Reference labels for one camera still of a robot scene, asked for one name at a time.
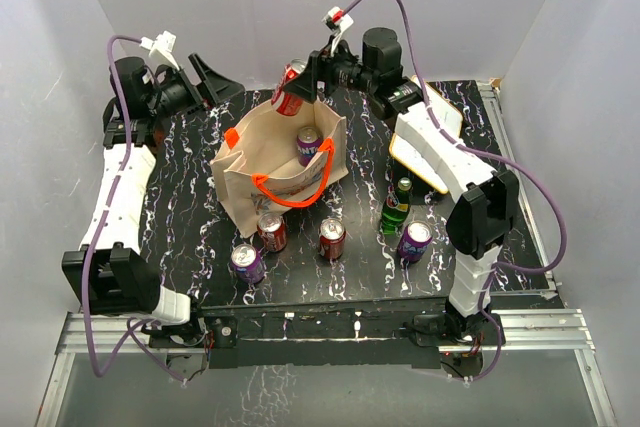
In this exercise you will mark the canvas bag with orange handles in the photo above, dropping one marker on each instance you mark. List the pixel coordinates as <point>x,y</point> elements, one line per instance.
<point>257,170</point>

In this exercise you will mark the purple fanta can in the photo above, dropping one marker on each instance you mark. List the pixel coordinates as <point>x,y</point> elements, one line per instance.
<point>414,241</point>
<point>308,141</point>
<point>247,264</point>

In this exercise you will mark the black marble pattern mat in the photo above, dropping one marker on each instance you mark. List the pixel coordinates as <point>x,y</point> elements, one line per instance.
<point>186,233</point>

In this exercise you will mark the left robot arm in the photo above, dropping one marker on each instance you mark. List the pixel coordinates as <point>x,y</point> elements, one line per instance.
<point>107,272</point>

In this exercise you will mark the green glass bottle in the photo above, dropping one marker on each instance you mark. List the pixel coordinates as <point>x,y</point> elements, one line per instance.
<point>396,206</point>

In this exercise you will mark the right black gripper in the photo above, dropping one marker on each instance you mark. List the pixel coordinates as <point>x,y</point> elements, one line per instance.
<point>319,69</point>

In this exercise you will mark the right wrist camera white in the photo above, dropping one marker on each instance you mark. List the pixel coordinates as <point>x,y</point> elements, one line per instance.
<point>338,23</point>

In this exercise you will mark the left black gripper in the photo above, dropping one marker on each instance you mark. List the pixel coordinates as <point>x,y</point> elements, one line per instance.
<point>217,88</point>

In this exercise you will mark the small whiteboard with orange frame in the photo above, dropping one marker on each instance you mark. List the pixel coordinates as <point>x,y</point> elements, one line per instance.
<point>401,150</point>

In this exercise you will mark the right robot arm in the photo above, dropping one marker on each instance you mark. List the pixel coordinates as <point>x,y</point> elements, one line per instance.
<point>485,200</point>

